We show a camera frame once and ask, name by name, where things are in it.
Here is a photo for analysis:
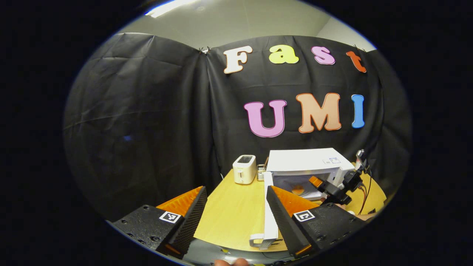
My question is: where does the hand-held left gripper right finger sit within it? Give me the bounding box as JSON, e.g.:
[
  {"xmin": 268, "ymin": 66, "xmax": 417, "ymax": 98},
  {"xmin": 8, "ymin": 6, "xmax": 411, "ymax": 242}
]
[{"xmin": 266, "ymin": 185, "xmax": 368, "ymax": 258}]

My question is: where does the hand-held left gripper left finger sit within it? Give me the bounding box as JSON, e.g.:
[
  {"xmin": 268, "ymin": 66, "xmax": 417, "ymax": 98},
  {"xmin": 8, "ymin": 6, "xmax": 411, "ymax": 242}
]
[{"xmin": 111, "ymin": 186, "xmax": 208, "ymax": 259}]

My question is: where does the white square plate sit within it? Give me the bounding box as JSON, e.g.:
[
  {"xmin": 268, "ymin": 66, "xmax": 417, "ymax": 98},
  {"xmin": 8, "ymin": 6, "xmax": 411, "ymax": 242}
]
[{"xmin": 294, "ymin": 186, "xmax": 323, "ymax": 201}]

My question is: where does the white microwave oven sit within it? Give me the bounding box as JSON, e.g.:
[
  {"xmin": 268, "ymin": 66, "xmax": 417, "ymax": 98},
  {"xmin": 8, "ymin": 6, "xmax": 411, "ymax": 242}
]
[{"xmin": 249, "ymin": 148, "xmax": 356, "ymax": 250}]

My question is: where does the small metal rack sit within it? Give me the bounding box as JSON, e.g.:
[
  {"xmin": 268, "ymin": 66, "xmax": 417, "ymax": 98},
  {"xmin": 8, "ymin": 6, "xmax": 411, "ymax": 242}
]
[{"xmin": 256, "ymin": 159, "xmax": 268, "ymax": 182}]

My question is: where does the white toaster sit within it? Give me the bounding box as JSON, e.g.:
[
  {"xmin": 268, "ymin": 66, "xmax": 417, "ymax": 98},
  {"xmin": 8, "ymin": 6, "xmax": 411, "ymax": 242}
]
[{"xmin": 232, "ymin": 154, "xmax": 257, "ymax": 185}]

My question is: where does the ceiling light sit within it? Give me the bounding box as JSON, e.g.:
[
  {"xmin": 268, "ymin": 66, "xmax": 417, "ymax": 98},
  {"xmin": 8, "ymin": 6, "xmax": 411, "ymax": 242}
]
[{"xmin": 145, "ymin": 0, "xmax": 202, "ymax": 18}]

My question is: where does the red cable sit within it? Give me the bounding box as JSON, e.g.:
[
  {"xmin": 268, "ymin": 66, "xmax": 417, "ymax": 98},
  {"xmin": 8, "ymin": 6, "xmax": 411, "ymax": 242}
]
[{"xmin": 358, "ymin": 184, "xmax": 368, "ymax": 216}]

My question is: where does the black cable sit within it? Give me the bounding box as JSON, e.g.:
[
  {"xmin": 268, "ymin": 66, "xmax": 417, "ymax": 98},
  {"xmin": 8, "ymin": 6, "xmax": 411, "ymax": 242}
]
[{"xmin": 364, "ymin": 168, "xmax": 373, "ymax": 213}]

